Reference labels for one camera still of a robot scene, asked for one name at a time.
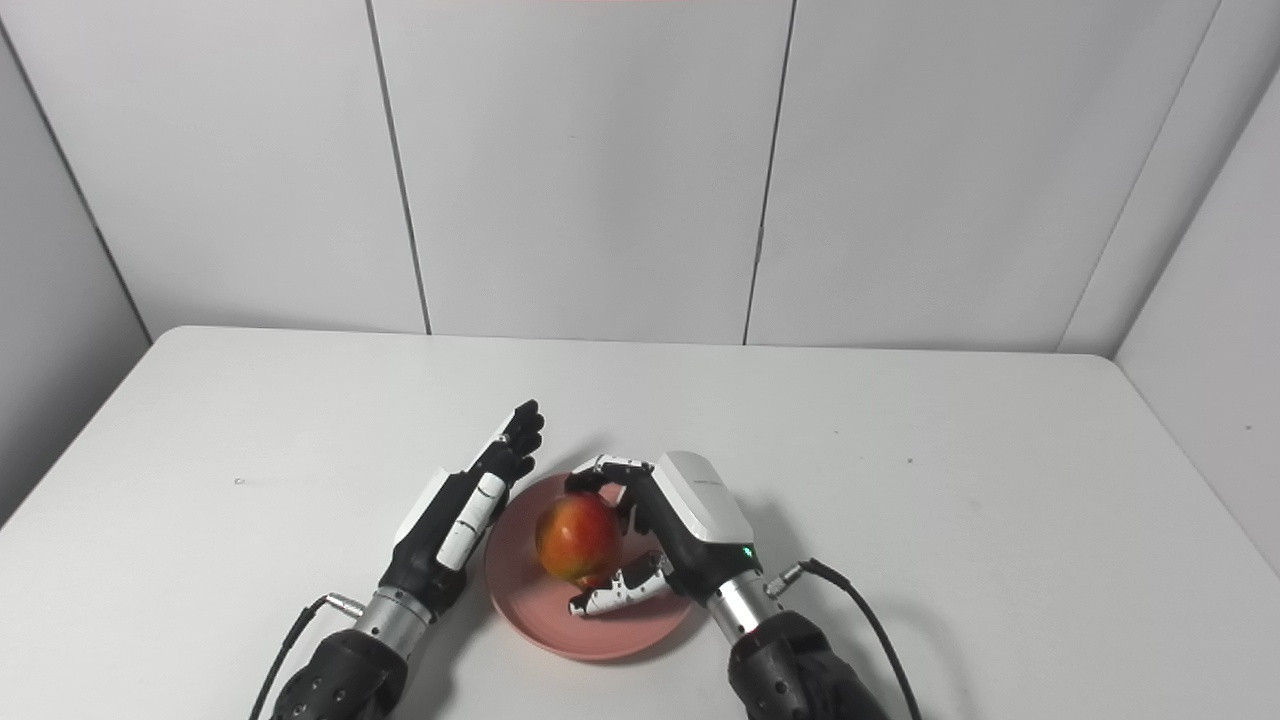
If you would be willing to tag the pink round plate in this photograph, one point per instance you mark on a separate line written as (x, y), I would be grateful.
(600, 632)

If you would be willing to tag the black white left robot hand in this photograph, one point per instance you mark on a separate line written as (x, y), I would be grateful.
(430, 555)

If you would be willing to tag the red-yellow apple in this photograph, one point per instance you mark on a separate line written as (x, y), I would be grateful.
(577, 538)

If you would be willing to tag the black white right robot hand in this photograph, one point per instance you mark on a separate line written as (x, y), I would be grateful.
(695, 520)

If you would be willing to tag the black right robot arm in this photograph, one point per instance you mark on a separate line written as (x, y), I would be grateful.
(790, 660)

